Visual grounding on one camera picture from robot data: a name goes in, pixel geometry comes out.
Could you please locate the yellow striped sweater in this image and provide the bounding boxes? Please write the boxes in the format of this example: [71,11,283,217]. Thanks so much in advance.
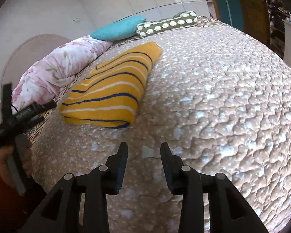
[59,42,162,129]

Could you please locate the person left hand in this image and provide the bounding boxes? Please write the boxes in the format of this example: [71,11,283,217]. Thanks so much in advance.
[0,140,34,187]

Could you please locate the pink floral duvet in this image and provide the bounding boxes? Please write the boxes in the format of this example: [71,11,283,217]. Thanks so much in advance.
[12,35,113,110]

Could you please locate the beige dotted quilt bedspread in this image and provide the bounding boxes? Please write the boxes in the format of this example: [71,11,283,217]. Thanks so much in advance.
[32,17,291,232]

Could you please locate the teal pillow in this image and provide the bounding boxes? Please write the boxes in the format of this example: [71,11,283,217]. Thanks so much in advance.
[90,16,146,41]

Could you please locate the cluttered shelf unit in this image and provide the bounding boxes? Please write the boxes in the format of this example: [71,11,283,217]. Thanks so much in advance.
[264,0,291,68]

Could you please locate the green white dotted pillow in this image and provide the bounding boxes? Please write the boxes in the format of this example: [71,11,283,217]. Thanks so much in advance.
[136,10,198,38]

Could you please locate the brown wooden door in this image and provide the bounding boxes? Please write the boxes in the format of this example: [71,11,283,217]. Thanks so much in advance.
[212,0,270,47]

